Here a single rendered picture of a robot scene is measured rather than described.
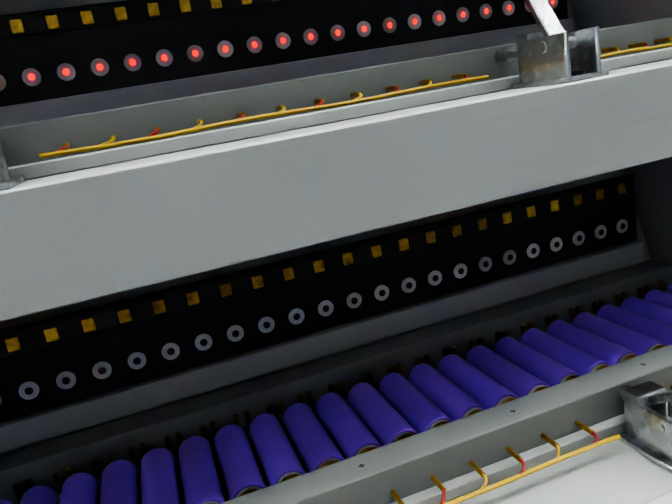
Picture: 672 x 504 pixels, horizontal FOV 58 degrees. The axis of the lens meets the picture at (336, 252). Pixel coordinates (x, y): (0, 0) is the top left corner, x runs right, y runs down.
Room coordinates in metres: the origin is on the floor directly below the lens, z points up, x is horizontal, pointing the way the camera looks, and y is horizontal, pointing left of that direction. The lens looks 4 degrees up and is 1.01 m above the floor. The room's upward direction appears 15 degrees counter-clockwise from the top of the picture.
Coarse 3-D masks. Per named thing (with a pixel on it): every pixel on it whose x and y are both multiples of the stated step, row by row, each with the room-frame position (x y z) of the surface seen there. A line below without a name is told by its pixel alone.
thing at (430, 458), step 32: (576, 384) 0.32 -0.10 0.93; (608, 384) 0.32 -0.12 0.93; (480, 416) 0.31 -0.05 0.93; (512, 416) 0.30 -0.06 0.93; (544, 416) 0.30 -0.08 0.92; (576, 416) 0.31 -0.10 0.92; (608, 416) 0.32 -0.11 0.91; (384, 448) 0.30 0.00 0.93; (416, 448) 0.29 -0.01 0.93; (448, 448) 0.29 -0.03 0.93; (480, 448) 0.30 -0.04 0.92; (512, 448) 0.30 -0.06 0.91; (288, 480) 0.28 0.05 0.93; (320, 480) 0.28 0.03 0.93; (352, 480) 0.28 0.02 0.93; (384, 480) 0.28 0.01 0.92; (416, 480) 0.29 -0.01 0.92; (448, 480) 0.29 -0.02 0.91; (512, 480) 0.28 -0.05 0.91
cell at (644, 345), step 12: (588, 312) 0.42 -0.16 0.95; (576, 324) 0.41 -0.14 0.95; (588, 324) 0.40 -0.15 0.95; (600, 324) 0.40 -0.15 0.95; (612, 324) 0.39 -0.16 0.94; (600, 336) 0.39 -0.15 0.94; (612, 336) 0.38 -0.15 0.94; (624, 336) 0.38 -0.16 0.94; (636, 336) 0.37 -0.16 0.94; (648, 336) 0.37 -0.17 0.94; (636, 348) 0.37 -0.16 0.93; (648, 348) 0.36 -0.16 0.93
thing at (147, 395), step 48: (480, 288) 0.44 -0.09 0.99; (528, 288) 0.45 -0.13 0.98; (336, 336) 0.41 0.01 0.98; (384, 336) 0.42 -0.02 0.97; (144, 384) 0.37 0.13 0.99; (192, 384) 0.38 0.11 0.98; (0, 432) 0.35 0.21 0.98; (48, 432) 0.36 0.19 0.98; (528, 480) 0.29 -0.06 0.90; (576, 480) 0.29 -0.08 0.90; (624, 480) 0.28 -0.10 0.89
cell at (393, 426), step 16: (368, 384) 0.37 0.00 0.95; (352, 400) 0.36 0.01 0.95; (368, 400) 0.35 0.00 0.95; (384, 400) 0.35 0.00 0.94; (368, 416) 0.34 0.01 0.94; (384, 416) 0.33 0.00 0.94; (400, 416) 0.33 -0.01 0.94; (384, 432) 0.32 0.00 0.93; (400, 432) 0.32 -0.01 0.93; (416, 432) 0.32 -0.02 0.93
